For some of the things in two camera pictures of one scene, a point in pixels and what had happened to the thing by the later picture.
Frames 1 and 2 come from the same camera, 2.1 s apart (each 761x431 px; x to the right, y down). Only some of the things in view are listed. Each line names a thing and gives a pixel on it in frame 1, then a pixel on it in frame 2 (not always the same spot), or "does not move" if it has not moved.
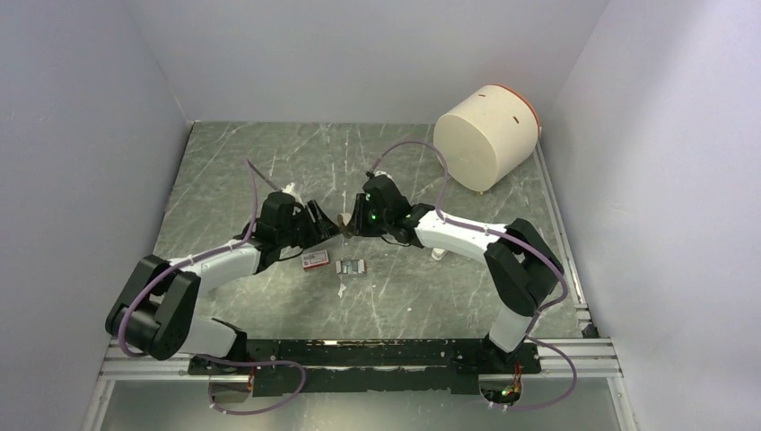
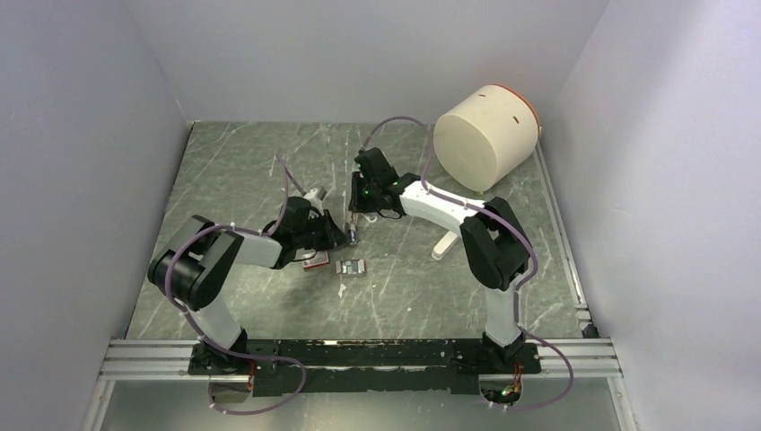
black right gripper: [358, 223] → [357, 204]
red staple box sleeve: [315, 259] does not move
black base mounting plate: [363, 366] does not move
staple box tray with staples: [350, 267] does not move
